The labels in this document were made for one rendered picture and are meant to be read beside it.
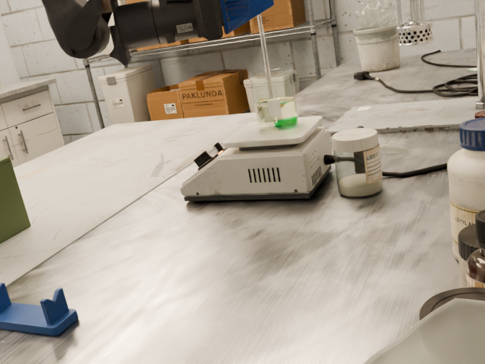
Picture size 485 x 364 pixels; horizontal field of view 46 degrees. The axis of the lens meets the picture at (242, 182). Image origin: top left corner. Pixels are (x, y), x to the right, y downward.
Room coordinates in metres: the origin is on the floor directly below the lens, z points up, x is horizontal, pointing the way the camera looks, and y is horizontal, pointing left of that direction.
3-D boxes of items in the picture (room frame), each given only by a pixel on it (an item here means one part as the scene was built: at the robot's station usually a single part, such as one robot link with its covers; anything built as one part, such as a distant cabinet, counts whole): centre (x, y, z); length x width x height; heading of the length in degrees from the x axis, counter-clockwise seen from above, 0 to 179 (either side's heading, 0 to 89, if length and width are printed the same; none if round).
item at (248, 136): (0.80, -0.06, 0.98); 0.12 x 0.12 x 0.01; 65
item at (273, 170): (0.81, -0.03, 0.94); 0.22 x 0.13 x 0.08; 65
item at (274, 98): (0.79, -0.06, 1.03); 0.07 x 0.06 x 0.08; 34
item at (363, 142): (0.72, -0.15, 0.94); 0.06 x 0.06 x 0.08
